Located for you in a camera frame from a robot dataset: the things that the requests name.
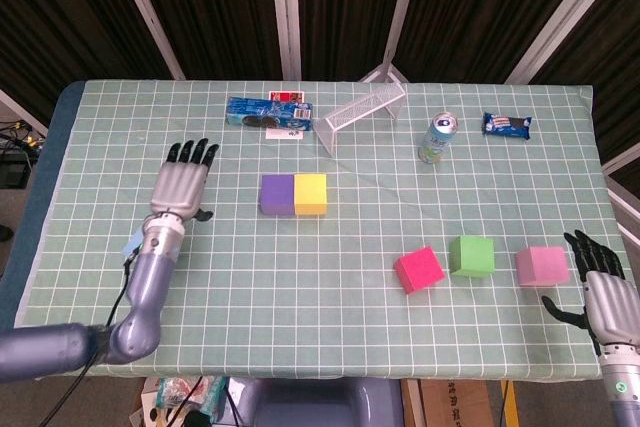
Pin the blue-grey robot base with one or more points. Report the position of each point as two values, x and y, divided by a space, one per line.
310 404

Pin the brown cardboard box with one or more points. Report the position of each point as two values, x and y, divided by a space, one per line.
455 404

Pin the green checked tablecloth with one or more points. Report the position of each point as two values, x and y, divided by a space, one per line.
320 297

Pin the purple foam cube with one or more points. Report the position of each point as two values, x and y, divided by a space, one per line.
277 194

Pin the blue snack packet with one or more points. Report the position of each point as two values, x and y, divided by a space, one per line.
506 126

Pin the magenta foam cube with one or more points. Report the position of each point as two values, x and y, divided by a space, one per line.
419 269

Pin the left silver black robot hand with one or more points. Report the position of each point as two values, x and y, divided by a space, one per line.
180 187

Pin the red card box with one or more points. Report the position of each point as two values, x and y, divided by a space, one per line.
287 96

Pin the yellow foam cube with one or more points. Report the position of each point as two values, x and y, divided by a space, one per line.
311 194

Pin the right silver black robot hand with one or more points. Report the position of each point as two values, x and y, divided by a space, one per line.
612 307

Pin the white paper card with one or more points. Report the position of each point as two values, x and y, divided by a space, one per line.
282 134

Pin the light blue foam cube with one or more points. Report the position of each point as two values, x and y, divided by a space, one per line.
132 242

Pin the light blue drink can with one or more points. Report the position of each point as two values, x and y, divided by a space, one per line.
436 142

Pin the dark pleated curtain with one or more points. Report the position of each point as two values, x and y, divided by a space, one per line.
225 7

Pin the blue cookie box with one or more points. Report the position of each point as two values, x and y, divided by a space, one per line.
270 114

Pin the green foam cube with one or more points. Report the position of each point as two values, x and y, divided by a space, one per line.
471 257

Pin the black equipment box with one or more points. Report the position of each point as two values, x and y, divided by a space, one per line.
12 172

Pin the light pink foam cube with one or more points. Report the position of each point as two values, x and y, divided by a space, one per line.
542 267

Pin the white frame bar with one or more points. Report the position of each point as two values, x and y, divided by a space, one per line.
22 114
625 214
622 159

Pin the teal snack bag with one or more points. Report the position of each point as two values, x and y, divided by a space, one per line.
175 392

